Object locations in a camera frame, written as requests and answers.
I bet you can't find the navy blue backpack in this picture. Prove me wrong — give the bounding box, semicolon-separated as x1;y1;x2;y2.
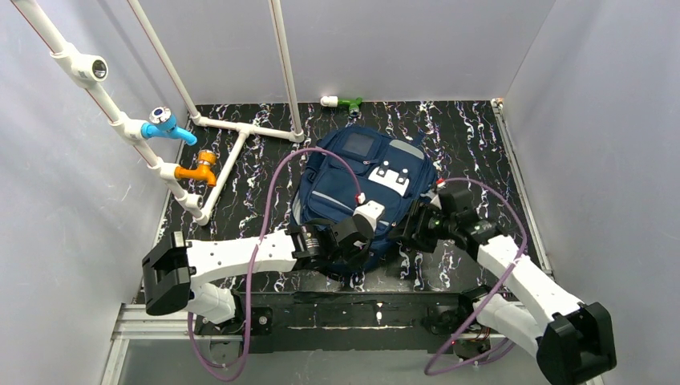
291;124;438;276

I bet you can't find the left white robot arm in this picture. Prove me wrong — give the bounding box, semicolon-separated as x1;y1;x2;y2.
142;214;379;324

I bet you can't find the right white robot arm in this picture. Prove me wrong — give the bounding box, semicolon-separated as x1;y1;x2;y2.
390;189;617;384

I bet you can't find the green white pipe fitting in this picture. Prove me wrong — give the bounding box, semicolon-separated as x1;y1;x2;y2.
320;95;363;118

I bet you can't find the orange plastic tap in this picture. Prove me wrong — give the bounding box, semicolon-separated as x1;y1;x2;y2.
173;150;217;188

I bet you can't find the blue plastic tap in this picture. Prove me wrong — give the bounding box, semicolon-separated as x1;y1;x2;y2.
140;106;197;146

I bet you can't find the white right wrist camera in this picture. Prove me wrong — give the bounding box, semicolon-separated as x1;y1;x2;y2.
429;179;447;209

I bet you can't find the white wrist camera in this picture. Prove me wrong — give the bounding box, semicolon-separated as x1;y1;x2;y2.
353;192;386;231
429;179;447;209

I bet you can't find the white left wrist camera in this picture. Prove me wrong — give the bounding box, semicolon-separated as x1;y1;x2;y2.
353;192;386;231

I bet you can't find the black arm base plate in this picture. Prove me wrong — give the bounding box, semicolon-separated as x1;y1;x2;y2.
192;290;532;355

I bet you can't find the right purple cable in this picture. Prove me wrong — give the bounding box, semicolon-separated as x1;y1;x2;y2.
423;177;529;377

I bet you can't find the purple cable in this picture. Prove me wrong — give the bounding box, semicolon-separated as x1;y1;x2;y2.
423;177;529;377
187;147;367;383

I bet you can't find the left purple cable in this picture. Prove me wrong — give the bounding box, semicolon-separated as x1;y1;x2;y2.
187;147;367;383

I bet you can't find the aluminium rail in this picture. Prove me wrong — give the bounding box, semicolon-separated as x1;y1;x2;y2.
100;305;546;384

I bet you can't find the white pvc pipe frame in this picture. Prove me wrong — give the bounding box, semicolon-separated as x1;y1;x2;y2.
10;0;307;227

